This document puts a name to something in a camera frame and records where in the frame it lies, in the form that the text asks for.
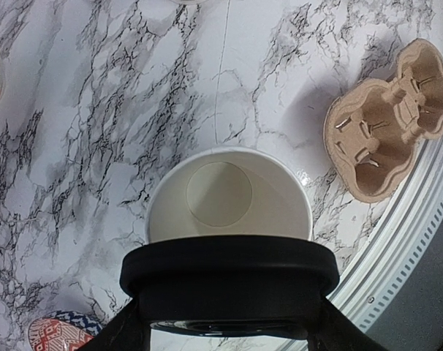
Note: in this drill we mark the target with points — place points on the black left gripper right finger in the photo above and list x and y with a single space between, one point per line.
335 331

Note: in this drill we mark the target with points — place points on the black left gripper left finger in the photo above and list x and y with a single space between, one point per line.
126 331

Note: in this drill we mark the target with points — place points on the black paper coffee cup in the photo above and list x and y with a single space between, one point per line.
229 191

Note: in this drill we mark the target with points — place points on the brown cardboard cup carrier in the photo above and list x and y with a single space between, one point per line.
371 132

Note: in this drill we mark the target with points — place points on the black plastic cup lid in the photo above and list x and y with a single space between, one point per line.
230 285

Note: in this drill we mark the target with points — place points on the aluminium front rail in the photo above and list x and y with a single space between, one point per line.
397 244

